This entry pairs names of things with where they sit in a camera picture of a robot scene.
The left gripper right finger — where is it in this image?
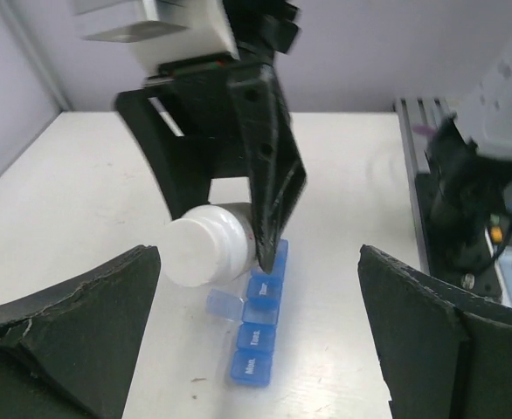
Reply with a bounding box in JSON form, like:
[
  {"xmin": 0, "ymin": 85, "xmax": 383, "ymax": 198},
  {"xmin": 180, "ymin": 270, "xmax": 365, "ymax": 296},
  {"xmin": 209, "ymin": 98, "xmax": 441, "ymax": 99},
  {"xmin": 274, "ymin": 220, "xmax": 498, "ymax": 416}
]
[{"xmin": 357, "ymin": 245, "xmax": 512, "ymax": 418}]

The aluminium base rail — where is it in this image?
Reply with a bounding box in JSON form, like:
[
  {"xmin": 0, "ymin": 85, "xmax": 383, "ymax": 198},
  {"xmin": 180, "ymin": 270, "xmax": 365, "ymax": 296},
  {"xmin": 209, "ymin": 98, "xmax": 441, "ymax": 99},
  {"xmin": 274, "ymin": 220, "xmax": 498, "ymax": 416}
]
[{"xmin": 393, "ymin": 97, "xmax": 450, "ymax": 274}]

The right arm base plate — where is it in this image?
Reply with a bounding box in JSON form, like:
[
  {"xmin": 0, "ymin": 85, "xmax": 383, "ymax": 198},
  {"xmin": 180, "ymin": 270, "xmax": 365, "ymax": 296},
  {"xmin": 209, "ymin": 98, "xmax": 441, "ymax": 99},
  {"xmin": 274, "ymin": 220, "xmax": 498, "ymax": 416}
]
[{"xmin": 412, "ymin": 173, "xmax": 491, "ymax": 290}]

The blue weekly pill organizer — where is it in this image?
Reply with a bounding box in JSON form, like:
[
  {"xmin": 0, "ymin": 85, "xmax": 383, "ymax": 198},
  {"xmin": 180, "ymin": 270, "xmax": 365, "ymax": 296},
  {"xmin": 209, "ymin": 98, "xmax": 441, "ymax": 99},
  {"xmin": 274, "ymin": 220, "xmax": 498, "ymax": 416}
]
[{"xmin": 205, "ymin": 239, "xmax": 289, "ymax": 388}]

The white cap pill bottle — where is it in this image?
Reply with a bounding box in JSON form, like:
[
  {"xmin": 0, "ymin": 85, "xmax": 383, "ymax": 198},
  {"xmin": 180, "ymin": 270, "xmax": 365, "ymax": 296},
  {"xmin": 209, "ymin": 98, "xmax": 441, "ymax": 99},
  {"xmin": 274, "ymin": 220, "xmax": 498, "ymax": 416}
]
[{"xmin": 158, "ymin": 203, "xmax": 257, "ymax": 287}]

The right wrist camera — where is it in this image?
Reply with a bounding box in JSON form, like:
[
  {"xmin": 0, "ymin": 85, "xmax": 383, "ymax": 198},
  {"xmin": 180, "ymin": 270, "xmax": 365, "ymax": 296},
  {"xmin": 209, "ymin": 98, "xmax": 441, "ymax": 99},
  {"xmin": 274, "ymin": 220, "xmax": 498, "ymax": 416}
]
[{"xmin": 70, "ymin": 0, "xmax": 239, "ymax": 74}]

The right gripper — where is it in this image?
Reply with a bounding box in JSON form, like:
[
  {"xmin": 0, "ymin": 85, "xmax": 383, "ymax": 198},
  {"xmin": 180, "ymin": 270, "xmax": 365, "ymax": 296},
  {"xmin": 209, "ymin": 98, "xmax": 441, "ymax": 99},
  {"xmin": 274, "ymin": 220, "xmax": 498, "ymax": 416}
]
[{"xmin": 114, "ymin": 52, "xmax": 307, "ymax": 273}]

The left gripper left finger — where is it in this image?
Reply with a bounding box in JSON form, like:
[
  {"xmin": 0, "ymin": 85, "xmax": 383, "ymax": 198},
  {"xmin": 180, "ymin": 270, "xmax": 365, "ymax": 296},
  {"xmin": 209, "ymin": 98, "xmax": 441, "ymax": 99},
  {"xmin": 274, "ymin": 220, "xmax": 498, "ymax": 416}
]
[{"xmin": 0, "ymin": 245, "xmax": 161, "ymax": 418}]

